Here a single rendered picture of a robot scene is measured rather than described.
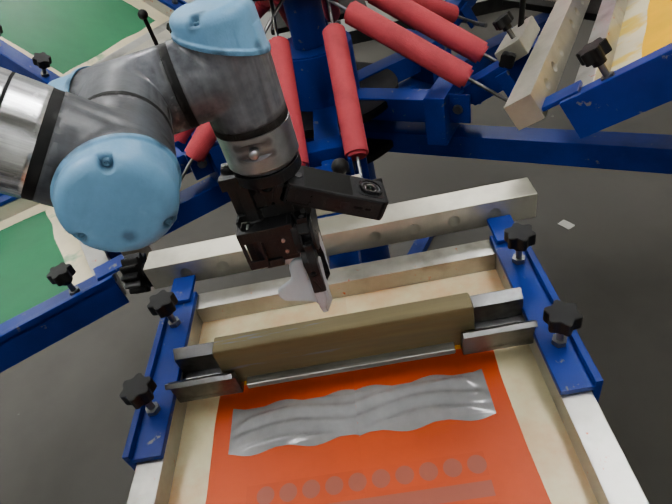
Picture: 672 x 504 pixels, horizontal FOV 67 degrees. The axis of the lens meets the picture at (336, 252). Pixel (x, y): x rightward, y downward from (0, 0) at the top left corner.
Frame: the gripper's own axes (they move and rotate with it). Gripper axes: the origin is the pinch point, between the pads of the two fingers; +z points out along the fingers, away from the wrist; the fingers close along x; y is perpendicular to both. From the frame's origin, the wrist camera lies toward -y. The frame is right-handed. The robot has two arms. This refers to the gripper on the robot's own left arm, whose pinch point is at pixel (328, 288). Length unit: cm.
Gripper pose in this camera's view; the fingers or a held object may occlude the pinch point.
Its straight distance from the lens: 65.2
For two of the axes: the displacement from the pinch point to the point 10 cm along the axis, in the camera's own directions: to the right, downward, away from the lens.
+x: 0.7, 6.5, -7.6
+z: 2.1, 7.3, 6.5
